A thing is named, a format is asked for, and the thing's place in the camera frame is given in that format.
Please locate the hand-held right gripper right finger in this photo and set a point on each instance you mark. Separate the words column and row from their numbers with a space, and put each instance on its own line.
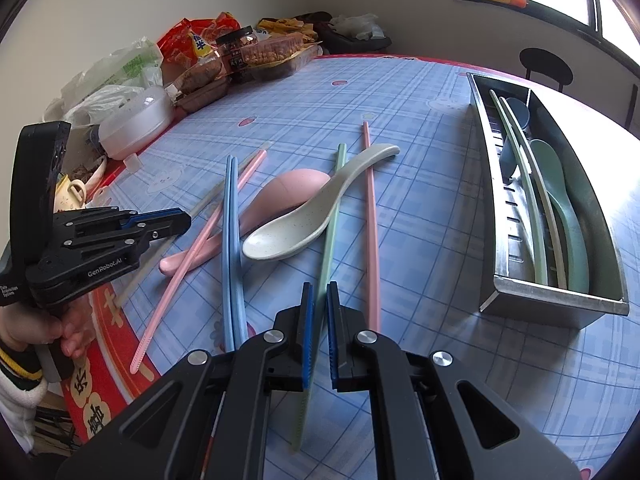
column 334, row 330

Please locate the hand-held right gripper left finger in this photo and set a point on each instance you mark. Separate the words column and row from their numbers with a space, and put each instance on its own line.
column 307, row 325

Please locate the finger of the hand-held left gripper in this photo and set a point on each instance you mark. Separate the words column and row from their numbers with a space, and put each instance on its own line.
column 170, row 230
column 155, row 216

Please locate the blue chopstick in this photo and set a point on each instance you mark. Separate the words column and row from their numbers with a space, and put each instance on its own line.
column 228, row 260
column 239, row 270

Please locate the pink chopstick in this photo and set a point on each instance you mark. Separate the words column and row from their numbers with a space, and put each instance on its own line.
column 371, row 220
column 170, row 300

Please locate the beige spoon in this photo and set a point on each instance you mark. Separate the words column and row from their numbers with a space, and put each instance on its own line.
column 280, row 242

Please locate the green chopstick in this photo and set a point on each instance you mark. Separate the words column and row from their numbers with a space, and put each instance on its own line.
column 330, row 240
column 525, row 180

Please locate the pink spoon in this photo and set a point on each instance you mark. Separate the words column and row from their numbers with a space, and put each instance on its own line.
column 285, row 190

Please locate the metal utensil box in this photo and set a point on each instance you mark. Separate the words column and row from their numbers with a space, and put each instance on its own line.
column 515, row 240

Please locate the green spoon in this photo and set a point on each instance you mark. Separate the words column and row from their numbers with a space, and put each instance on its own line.
column 570, row 240

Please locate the blue spoon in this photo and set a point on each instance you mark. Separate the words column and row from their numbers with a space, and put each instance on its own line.
column 520, row 115

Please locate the person's left forearm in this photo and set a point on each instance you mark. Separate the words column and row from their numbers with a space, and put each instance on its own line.
column 20, row 400

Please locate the person's left hand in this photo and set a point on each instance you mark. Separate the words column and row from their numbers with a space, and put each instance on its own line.
column 75, row 330

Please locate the cream mug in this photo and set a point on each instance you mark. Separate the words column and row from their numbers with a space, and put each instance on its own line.
column 67, row 192

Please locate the white lidded plastic container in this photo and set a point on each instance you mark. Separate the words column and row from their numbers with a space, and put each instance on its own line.
column 135, row 120

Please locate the brown snack tray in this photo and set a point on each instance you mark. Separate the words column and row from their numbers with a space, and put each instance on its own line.
column 200, row 80

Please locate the blue plaid red-edged tablecloth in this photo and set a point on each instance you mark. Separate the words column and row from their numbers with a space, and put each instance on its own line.
column 425, row 210

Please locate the green white plastic bag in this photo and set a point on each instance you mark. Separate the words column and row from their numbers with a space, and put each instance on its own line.
column 125, row 65

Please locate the red snack bag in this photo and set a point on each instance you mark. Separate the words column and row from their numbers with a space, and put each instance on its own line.
column 185, row 40

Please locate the black-lidded jar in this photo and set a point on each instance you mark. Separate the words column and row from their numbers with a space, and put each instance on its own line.
column 237, row 52

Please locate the clear peanut tray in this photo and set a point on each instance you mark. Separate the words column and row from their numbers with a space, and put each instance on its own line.
column 280, row 57

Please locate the yellow snack bags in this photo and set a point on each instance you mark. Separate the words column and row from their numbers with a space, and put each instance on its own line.
column 287, row 27

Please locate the dark clothing pile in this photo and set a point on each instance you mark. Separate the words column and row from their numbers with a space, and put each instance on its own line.
column 312, row 17

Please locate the clear plastic bag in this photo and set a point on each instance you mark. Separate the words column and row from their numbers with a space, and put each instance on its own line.
column 357, row 25

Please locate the black round-backed chair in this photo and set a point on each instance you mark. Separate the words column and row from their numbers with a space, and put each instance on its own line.
column 545, row 65

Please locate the dark window sill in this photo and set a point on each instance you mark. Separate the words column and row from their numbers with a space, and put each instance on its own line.
column 550, row 17

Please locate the black metal frame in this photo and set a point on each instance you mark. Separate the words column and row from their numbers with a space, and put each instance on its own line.
column 631, row 105

